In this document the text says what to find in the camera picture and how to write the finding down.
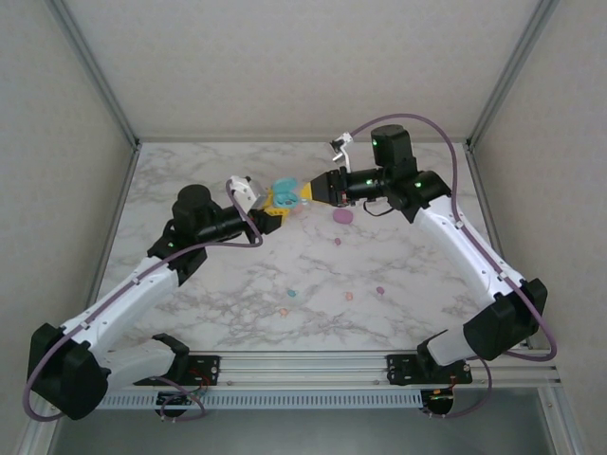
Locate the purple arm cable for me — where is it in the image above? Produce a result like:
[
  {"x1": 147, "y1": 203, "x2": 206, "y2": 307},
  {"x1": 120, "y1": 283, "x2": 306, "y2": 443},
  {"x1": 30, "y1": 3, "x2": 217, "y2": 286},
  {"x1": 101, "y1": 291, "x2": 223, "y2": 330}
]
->
[
  {"x1": 348, "y1": 113, "x2": 559, "y2": 421},
  {"x1": 22, "y1": 182, "x2": 265, "y2": 424}
]

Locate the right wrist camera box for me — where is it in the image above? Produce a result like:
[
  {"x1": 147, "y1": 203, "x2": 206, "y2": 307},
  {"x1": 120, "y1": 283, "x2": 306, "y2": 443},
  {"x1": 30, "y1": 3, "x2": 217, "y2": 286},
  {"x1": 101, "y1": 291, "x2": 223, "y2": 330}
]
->
[{"x1": 328, "y1": 134, "x2": 356, "y2": 175}]

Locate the aluminium mounting rail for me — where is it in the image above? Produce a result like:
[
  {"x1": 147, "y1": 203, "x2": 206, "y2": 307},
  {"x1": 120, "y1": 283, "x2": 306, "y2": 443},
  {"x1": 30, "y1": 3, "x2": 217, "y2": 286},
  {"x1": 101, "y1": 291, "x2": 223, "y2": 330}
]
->
[{"x1": 101, "y1": 349, "x2": 563, "y2": 392}]

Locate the white slotted cable duct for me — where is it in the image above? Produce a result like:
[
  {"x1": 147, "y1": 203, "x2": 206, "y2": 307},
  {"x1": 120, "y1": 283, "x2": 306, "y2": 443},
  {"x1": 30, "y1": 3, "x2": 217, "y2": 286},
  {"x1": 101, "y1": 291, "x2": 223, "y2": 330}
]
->
[{"x1": 97, "y1": 391, "x2": 424, "y2": 410}]

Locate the aluminium frame post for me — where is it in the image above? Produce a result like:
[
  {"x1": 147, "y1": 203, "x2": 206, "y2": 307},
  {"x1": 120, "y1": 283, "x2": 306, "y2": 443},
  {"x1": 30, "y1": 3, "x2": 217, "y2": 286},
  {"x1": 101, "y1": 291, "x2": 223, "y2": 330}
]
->
[
  {"x1": 46, "y1": 0, "x2": 142, "y2": 149},
  {"x1": 466, "y1": 0, "x2": 561, "y2": 151}
]

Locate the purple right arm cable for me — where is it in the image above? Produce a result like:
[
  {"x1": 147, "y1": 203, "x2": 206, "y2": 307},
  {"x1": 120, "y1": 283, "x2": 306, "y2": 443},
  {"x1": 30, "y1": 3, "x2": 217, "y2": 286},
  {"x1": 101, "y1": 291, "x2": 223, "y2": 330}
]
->
[{"x1": 348, "y1": 113, "x2": 559, "y2": 421}]

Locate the blue earbud charging case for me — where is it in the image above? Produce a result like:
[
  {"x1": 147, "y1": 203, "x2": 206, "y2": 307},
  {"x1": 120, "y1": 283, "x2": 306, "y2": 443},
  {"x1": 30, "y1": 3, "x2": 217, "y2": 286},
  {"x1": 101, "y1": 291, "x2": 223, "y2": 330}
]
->
[{"x1": 269, "y1": 177, "x2": 301, "y2": 209}]

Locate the aluminium table side rail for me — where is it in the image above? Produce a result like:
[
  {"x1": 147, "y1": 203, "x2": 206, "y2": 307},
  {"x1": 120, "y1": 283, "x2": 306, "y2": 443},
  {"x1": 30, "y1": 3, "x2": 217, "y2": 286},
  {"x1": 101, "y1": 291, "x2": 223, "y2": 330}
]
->
[
  {"x1": 466, "y1": 143, "x2": 513, "y2": 271},
  {"x1": 78, "y1": 141, "x2": 143, "y2": 333}
]

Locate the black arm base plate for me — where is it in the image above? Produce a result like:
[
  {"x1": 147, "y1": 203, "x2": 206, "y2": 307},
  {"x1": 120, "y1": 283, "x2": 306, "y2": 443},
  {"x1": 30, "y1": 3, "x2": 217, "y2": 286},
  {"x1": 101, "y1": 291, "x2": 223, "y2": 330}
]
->
[
  {"x1": 132, "y1": 355, "x2": 223, "y2": 386},
  {"x1": 386, "y1": 353, "x2": 474, "y2": 385}
]

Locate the aluminium frame leg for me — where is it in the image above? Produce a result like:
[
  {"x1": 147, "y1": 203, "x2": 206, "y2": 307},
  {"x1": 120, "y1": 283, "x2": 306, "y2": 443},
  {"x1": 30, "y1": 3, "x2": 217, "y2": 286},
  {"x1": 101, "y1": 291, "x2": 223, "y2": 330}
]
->
[
  {"x1": 539, "y1": 388, "x2": 585, "y2": 455},
  {"x1": 21, "y1": 416, "x2": 61, "y2": 455}
]

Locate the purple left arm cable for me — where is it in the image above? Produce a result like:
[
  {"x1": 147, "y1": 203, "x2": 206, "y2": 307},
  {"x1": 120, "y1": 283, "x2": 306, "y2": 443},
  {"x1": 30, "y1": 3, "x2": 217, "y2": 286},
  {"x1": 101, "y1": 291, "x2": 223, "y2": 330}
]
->
[{"x1": 22, "y1": 182, "x2": 265, "y2": 424}]

